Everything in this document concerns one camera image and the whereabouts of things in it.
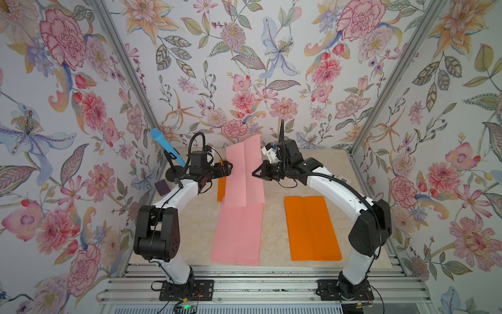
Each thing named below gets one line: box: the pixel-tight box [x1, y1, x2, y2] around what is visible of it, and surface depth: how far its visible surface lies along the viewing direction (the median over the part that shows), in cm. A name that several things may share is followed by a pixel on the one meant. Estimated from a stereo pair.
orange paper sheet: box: [283, 195, 343, 262], surface depth 91 cm
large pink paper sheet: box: [210, 197, 265, 266], surface depth 88 cm
